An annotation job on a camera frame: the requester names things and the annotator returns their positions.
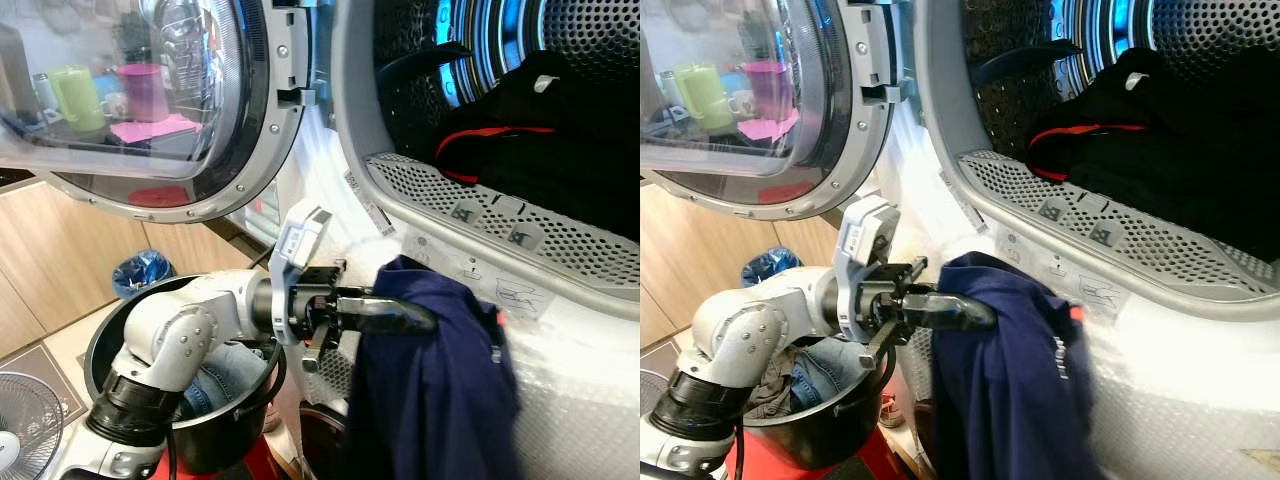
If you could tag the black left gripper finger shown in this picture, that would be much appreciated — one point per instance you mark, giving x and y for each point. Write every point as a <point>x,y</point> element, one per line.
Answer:
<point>390,314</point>
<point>322,352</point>
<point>950,311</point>
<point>880,345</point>

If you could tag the navy blue garment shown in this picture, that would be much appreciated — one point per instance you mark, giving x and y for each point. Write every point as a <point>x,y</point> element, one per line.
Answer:
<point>430,390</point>
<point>1010,390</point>

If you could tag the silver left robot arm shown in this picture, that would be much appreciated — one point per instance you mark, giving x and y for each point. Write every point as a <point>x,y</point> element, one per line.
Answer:
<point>165,335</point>
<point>745,335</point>

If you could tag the white front-load washing machine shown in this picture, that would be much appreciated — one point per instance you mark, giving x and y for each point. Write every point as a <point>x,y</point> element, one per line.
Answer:
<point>580,380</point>
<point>1180,400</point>

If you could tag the blue denim jeans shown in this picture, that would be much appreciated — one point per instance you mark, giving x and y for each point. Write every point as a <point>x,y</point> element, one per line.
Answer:
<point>830,372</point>
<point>225,370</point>

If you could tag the black plastic laundry bucket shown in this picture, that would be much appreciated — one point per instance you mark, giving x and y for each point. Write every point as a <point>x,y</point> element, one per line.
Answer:
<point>820,440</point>
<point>230,440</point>

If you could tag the grey brown garment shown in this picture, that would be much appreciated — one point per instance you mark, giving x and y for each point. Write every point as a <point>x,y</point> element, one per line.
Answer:
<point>772,385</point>

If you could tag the bin with blue bag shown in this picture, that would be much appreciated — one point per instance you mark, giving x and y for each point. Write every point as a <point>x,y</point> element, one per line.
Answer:
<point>768,265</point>
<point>142,272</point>

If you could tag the red stool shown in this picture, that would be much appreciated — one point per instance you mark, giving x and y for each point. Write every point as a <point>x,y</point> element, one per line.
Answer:
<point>800,472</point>
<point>255,466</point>

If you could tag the round glass washer door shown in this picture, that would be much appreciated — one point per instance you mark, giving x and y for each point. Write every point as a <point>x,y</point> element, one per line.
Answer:
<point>262,100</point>
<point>852,120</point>

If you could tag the light wooden cabinet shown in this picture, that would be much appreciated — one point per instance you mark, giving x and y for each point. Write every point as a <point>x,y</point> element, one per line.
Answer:
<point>60,255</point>
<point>690,260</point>

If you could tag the dark floor mat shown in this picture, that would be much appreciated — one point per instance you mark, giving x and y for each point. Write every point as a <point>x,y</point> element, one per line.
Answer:
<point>660,355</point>
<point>45,370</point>

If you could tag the white electric fan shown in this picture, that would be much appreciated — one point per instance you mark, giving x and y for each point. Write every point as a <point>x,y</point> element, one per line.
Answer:
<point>652,392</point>
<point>25,430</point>

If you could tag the black garment with red trim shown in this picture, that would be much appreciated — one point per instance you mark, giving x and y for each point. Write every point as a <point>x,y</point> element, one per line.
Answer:
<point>1170,150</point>
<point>560,150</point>

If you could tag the green plastic cup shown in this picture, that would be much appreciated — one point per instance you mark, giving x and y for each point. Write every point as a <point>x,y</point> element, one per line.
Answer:
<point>78,98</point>
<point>703,95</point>

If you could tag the perforated steel washer drum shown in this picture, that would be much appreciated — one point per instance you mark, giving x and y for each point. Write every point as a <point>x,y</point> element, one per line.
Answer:
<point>595,30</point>
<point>1210,30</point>

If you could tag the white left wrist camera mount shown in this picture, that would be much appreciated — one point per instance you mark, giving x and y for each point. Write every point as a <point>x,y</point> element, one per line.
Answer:
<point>862,230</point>
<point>295,245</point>

